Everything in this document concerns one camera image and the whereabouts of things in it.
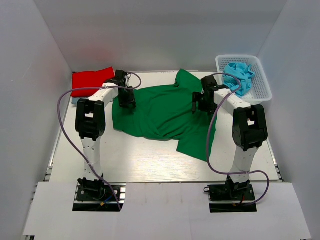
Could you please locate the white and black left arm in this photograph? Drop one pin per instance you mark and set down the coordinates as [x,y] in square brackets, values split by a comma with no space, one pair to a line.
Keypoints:
[90,123]

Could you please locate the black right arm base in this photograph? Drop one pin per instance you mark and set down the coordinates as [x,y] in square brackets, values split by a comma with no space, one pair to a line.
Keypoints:
[223,200]

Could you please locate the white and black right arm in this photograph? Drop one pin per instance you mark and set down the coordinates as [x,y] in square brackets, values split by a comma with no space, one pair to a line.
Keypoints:
[249,128]

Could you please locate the folded light blue t-shirt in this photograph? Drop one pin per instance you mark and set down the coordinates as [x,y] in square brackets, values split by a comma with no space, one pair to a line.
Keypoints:
[74,100]

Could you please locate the crumpled cyan t-shirt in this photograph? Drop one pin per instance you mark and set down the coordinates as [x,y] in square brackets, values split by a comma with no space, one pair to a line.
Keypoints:
[243,72]

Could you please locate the green t-shirt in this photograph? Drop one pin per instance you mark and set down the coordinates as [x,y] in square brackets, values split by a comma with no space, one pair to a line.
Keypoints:
[165,113]

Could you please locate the white perforated plastic basket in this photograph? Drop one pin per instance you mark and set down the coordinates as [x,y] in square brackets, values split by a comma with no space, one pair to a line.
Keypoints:
[260,89]

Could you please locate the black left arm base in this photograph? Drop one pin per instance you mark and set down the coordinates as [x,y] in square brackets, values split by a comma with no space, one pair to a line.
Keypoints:
[93,201]

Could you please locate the folded red t-shirt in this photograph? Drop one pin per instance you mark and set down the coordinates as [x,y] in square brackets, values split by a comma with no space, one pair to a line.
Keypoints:
[89,79]

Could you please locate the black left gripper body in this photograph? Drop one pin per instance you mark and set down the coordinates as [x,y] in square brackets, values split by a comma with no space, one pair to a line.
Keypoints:
[124,98]

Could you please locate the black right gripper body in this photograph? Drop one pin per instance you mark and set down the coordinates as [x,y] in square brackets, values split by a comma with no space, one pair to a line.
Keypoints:
[207,105]

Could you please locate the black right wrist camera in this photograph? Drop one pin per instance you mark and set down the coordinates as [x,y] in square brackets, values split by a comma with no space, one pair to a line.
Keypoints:
[209,84]

